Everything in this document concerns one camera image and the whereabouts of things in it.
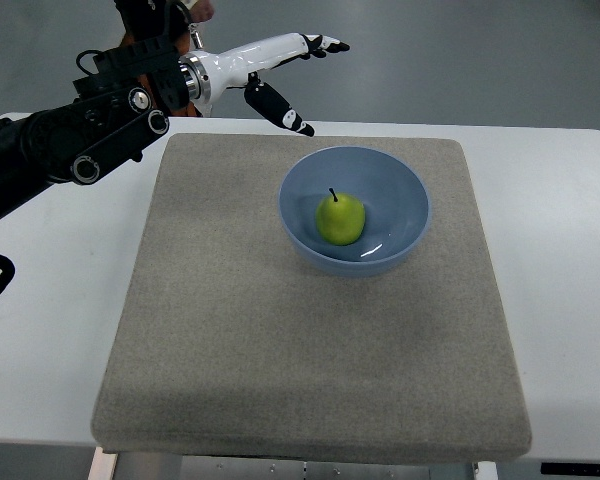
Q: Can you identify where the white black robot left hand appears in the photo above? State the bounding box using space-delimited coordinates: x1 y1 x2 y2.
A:
189 33 350 137

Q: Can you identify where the green pear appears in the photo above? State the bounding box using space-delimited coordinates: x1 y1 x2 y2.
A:
315 188 366 246

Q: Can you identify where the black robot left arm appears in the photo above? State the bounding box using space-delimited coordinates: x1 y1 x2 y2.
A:
0 35 192 220

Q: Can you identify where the blue bowl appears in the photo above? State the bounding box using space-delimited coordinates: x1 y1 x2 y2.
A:
278 146 432 277

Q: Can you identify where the person in dark clothes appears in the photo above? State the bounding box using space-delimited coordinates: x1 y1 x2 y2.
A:
115 0 215 56

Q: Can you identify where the grey fabric mat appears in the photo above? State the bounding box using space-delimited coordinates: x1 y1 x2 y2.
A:
91 134 532 464

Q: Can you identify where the metal table frame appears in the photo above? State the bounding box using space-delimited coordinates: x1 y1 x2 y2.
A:
88 447 499 480

